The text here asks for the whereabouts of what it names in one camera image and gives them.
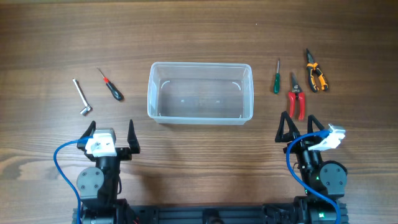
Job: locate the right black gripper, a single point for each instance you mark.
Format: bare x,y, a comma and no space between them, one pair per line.
293,132

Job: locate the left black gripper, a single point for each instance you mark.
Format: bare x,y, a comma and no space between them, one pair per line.
125,153

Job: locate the orange black long-nose pliers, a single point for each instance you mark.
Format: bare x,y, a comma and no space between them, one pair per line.
314,70

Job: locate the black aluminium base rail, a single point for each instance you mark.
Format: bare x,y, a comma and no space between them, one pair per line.
211,214

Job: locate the silver socket wrench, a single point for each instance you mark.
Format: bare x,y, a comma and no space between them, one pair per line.
87,107

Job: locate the clear plastic storage container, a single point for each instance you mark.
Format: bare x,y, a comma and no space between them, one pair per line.
200,93

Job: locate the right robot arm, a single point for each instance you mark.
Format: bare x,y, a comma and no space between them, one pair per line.
323,181

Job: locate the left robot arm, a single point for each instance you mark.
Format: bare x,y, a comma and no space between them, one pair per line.
99,186

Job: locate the green handled screwdriver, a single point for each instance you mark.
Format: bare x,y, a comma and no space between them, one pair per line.
276,87

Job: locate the black red-collared screwdriver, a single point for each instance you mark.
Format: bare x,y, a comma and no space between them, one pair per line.
114,91

